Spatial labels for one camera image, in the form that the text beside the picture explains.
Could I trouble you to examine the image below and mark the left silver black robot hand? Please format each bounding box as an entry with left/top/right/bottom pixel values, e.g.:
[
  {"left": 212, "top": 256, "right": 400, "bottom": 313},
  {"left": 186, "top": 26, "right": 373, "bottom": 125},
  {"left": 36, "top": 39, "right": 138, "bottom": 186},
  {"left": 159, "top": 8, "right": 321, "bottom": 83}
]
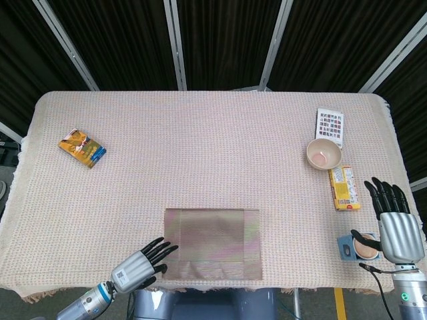
[{"left": 109, "top": 237, "right": 179, "bottom": 295}]

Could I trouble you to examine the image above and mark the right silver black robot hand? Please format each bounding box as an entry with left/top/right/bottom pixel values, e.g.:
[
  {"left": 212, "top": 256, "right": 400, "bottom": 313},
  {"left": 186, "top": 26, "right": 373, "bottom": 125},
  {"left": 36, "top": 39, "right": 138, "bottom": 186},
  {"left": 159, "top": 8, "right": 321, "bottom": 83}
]
[{"left": 350, "top": 177, "right": 422, "bottom": 264}]

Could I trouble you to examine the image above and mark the brown woven placemat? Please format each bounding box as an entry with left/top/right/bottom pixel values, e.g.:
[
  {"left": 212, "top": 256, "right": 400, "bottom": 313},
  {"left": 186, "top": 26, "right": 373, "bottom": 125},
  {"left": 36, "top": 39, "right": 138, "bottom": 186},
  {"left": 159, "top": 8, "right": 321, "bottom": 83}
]
[{"left": 161, "top": 208, "right": 264, "bottom": 280}]

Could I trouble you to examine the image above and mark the pink bowl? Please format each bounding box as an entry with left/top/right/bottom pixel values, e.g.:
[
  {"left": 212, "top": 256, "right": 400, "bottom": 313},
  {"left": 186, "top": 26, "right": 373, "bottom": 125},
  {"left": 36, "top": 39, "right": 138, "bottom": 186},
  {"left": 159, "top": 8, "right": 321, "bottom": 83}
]
[{"left": 306, "top": 138, "right": 343, "bottom": 171}]

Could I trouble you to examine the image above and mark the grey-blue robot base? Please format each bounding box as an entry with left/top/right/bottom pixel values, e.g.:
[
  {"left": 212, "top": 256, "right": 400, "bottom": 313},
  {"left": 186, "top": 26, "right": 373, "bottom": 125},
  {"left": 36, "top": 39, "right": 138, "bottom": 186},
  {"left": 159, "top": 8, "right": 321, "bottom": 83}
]
[{"left": 131, "top": 288, "right": 278, "bottom": 320}]

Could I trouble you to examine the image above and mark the blue box with round lid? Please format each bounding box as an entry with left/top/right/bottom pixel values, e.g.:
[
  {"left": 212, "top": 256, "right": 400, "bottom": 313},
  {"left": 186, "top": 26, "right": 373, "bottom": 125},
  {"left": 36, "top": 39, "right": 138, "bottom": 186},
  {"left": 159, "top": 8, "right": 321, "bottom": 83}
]
[{"left": 336, "top": 232, "right": 381, "bottom": 261}]

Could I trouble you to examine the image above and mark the yellow snack box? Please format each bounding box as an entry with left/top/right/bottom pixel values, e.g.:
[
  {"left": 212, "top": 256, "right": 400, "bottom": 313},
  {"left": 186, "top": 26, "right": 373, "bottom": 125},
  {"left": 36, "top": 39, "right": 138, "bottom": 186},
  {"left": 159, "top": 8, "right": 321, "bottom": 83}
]
[{"left": 328, "top": 164, "right": 362, "bottom": 211}]

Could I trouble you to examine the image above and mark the yellow pole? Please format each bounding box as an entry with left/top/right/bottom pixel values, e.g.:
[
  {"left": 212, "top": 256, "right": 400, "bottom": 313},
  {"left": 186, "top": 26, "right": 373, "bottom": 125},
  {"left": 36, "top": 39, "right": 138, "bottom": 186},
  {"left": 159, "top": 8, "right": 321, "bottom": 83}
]
[{"left": 334, "top": 288, "right": 346, "bottom": 320}]

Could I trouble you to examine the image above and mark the metal table leg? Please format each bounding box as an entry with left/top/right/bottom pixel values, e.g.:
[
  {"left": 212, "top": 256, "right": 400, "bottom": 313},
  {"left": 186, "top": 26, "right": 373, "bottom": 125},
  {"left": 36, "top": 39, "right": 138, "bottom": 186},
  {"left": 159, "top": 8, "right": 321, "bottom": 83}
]
[{"left": 292, "top": 289, "right": 301, "bottom": 320}]

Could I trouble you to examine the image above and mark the white box with picture grid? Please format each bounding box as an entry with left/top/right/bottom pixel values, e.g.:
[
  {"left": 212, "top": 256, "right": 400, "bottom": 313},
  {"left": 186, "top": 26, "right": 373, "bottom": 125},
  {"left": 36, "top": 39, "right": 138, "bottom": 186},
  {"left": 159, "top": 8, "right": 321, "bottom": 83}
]
[{"left": 315, "top": 108, "right": 345, "bottom": 149}]

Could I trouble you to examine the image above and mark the orange snack box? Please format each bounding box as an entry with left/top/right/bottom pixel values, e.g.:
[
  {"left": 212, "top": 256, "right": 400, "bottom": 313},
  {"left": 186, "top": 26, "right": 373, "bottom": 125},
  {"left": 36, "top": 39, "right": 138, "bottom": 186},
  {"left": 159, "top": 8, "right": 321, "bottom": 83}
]
[{"left": 57, "top": 128, "right": 107, "bottom": 169}]

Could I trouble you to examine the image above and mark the beige woven tablecloth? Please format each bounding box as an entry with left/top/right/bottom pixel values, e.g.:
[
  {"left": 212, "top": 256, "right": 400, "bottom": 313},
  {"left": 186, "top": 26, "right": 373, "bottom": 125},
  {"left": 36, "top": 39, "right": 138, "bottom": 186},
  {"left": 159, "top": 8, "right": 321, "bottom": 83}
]
[{"left": 0, "top": 90, "right": 423, "bottom": 305}]

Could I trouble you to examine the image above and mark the black equipment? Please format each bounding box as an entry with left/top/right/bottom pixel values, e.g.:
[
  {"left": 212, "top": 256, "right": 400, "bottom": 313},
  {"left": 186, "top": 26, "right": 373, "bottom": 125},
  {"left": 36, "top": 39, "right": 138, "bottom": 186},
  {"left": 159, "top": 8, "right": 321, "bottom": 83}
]
[{"left": 0, "top": 131, "right": 21, "bottom": 167}]

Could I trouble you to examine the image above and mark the dark pleated curtain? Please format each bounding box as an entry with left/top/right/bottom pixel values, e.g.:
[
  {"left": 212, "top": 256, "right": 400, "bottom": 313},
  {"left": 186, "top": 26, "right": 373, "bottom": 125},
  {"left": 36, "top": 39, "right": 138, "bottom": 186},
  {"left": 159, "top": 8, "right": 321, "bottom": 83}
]
[{"left": 0, "top": 0, "right": 427, "bottom": 187}]

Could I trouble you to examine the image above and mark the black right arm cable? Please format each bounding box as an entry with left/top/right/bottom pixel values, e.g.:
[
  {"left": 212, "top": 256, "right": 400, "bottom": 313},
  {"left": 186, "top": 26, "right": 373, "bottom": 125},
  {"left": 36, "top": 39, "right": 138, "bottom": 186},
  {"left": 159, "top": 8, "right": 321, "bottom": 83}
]
[{"left": 359, "top": 263, "right": 401, "bottom": 320}]

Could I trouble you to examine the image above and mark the thin blue cable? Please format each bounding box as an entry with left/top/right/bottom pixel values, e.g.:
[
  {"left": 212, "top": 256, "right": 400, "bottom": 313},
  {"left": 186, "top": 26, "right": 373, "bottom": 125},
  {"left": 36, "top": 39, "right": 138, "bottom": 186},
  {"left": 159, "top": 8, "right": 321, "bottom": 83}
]
[{"left": 276, "top": 293, "right": 294, "bottom": 320}]

